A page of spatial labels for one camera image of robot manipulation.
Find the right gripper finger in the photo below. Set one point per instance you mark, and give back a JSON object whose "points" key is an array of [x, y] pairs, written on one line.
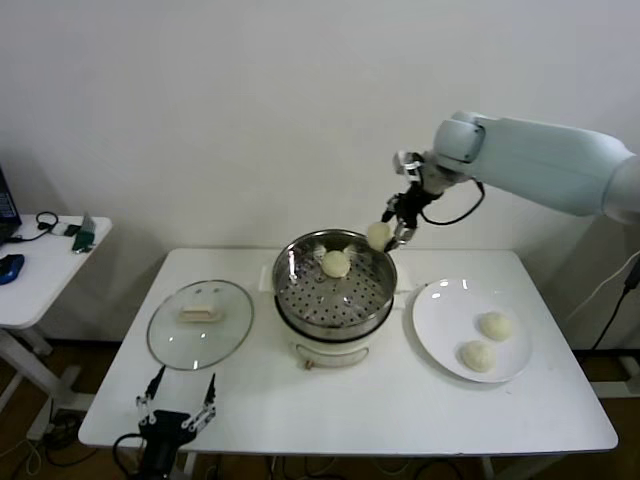
{"points": [[390, 207], [402, 235]]}

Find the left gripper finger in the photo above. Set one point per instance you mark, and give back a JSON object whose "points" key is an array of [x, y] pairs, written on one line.
{"points": [[202, 417], [145, 405]]}

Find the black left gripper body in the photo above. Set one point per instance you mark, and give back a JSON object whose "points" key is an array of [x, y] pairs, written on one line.
{"points": [[165, 440]]}

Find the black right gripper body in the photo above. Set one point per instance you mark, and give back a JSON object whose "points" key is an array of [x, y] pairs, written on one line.
{"points": [[417, 200]]}

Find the white steamed baozi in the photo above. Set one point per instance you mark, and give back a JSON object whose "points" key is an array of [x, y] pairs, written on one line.
{"points": [[477, 356], [378, 235], [495, 326], [335, 263]]}

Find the round glass pot lid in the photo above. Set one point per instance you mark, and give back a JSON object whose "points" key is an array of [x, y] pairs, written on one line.
{"points": [[175, 340]]}

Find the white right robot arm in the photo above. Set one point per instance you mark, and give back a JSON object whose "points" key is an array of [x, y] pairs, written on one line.
{"points": [[540, 160]]}

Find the perforated steel steamer basket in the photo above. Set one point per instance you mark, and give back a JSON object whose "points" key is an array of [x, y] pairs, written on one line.
{"points": [[340, 305]]}

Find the floor power strip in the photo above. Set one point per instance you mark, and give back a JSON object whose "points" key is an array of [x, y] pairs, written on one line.
{"points": [[60, 427]]}

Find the large white plate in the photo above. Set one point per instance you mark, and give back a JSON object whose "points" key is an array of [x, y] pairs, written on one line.
{"points": [[440, 320]]}

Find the cream electric cooking pot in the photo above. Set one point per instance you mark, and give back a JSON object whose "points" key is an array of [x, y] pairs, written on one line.
{"points": [[330, 352]]}

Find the white side table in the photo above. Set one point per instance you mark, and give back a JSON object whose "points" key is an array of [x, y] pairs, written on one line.
{"points": [[45, 280]]}

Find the green circuit board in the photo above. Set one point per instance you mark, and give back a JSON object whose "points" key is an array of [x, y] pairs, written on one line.
{"points": [[85, 235]]}

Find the small black device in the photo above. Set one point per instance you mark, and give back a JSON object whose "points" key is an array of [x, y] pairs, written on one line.
{"points": [[72, 231]]}

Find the blue computer mouse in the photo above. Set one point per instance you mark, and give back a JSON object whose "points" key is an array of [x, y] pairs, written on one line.
{"points": [[11, 267]]}

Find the small white adapter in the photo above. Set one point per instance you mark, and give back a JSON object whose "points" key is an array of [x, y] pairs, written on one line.
{"points": [[59, 230]]}

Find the white stand foot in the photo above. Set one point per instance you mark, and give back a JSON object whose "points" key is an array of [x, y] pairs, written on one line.
{"points": [[615, 385]]}

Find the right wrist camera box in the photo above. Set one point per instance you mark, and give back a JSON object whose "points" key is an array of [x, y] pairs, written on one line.
{"points": [[407, 162]]}

